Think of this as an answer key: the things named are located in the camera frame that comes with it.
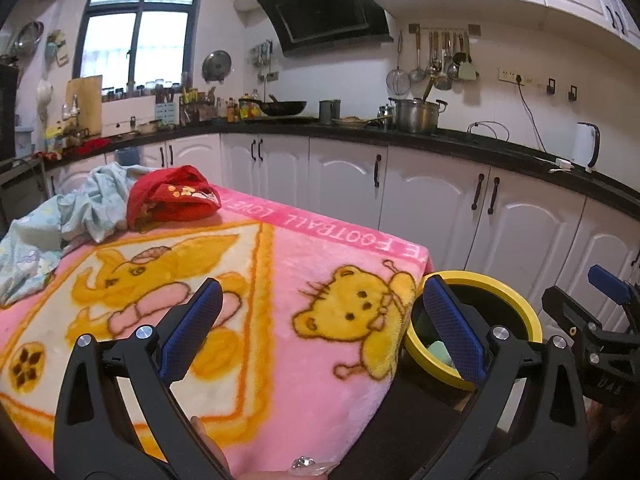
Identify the pink printed blanket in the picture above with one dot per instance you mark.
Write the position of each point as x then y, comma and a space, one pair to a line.
310, 260

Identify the light blue printed cloth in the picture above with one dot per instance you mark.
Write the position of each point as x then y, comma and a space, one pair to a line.
75, 210

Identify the yellow-rimmed black bin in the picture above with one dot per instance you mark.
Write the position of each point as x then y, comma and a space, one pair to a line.
480, 280

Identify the utensil holder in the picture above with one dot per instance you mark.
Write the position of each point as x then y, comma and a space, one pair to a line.
190, 112

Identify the black kitchen countertop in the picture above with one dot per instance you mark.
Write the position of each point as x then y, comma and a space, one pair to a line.
450, 142

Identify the metal microwave stand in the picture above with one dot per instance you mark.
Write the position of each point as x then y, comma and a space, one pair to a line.
20, 167

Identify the hanging kitchen tools rack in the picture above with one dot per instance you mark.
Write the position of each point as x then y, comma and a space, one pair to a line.
262, 52

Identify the blue plastic container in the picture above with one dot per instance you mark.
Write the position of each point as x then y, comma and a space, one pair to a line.
129, 156

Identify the small metal pot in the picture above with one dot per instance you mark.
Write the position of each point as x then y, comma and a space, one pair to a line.
149, 127

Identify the yellow dish soap bottle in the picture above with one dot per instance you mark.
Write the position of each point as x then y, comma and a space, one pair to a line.
52, 140

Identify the large mesh strainer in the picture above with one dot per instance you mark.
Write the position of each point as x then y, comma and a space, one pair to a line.
397, 77

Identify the white wall socket strip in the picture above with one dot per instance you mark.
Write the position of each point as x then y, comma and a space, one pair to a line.
510, 75

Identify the wooden cutting board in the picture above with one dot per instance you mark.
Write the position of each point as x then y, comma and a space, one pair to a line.
85, 105

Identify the person's left hand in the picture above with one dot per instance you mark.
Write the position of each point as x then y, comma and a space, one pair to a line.
210, 442

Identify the pale blue plastic canister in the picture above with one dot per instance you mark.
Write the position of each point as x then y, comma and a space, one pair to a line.
23, 142

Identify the grey metal cup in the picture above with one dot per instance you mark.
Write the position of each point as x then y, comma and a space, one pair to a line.
330, 112

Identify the white lower cabinets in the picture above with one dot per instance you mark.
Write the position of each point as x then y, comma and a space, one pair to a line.
430, 200

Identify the white wall-mounted fixture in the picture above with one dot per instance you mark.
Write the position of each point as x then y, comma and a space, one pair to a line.
45, 91

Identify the stainless steel stockpot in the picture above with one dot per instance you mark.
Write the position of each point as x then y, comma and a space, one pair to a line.
415, 117

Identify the white electric kettle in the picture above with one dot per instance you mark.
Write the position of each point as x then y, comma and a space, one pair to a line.
582, 145

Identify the black range hood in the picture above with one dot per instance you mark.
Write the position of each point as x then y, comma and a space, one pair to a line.
325, 15

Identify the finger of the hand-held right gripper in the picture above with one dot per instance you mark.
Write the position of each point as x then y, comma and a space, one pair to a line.
607, 282
565, 310

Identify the wooden spoon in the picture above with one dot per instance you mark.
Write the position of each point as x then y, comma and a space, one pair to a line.
428, 92

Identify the metal ladle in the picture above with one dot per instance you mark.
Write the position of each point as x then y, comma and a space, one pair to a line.
452, 70
440, 80

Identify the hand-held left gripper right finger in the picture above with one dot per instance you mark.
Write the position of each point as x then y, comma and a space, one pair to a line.
455, 330

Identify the pale green spatula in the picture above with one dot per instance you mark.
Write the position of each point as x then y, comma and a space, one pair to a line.
467, 70

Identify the black microwave oven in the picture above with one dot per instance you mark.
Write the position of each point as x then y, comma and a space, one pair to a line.
7, 110

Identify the white power adapter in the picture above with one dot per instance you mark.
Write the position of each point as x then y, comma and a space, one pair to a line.
565, 162

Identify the black wall hook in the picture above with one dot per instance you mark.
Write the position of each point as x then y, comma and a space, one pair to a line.
572, 92
551, 86

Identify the black wok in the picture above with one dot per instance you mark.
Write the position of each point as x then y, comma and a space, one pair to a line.
285, 107

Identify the small mesh skimmer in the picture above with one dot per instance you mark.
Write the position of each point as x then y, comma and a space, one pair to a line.
416, 72

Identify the dark-framed window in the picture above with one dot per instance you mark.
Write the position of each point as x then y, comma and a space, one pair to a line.
110, 45

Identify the blue knife holder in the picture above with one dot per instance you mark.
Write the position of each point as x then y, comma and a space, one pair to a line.
165, 112

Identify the metal faucet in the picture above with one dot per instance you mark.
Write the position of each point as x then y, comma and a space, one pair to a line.
74, 107

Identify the red rag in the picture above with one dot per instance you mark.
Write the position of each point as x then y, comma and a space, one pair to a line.
95, 146

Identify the group of condiment bottles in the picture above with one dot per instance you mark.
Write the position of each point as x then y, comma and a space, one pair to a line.
245, 107

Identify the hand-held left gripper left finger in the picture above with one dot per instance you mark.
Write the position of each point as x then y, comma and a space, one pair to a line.
192, 330

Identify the hanging metal colander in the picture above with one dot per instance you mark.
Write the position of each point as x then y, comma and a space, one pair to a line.
29, 37

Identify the metal pot lid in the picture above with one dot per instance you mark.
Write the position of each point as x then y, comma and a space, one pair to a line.
217, 65

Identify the green wall holder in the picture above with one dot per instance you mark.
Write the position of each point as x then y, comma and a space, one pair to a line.
57, 50

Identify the small metal kettle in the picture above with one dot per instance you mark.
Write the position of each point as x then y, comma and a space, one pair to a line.
385, 112

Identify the utensil wall rail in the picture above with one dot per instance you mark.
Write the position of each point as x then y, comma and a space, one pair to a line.
414, 28

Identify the row of spice jars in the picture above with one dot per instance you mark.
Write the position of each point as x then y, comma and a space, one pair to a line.
140, 90

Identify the red embroidered cloth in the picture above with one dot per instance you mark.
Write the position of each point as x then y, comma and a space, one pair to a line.
170, 205

